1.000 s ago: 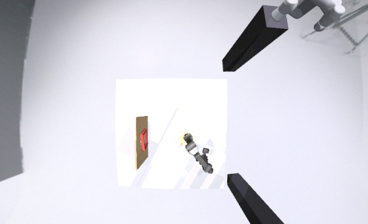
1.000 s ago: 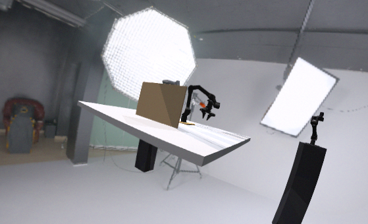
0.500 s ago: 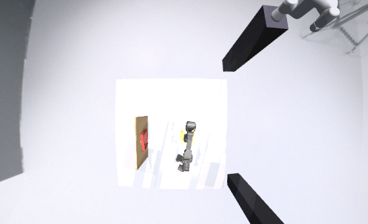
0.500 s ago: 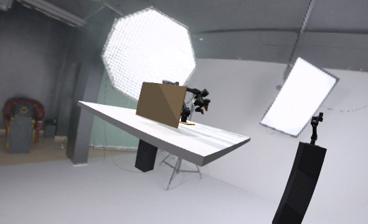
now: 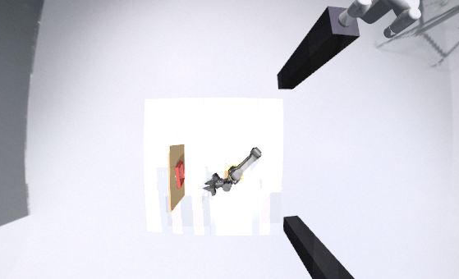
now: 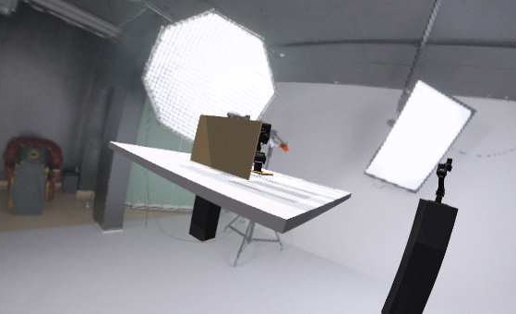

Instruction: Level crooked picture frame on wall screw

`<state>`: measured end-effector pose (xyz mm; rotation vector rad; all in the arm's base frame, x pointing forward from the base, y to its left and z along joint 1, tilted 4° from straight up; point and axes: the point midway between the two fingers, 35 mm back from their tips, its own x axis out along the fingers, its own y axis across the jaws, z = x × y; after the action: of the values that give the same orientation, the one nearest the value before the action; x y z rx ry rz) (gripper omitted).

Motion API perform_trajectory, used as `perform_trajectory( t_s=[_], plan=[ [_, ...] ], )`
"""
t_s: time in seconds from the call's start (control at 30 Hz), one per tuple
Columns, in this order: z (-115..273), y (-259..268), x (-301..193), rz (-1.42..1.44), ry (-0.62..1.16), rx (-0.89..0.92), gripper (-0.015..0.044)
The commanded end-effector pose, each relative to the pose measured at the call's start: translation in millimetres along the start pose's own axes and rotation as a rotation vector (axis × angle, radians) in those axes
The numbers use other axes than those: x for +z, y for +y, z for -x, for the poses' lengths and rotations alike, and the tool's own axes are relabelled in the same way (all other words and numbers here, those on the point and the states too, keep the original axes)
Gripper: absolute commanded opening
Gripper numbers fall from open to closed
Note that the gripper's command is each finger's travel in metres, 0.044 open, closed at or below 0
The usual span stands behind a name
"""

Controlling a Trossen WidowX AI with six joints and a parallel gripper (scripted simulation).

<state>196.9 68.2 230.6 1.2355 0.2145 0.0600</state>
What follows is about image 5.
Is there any dark red rectangular picture frame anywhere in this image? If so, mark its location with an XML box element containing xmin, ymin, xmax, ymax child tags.
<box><xmin>175</xmin><ymin>160</ymin><xmax>185</xmax><ymax>188</ymax></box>

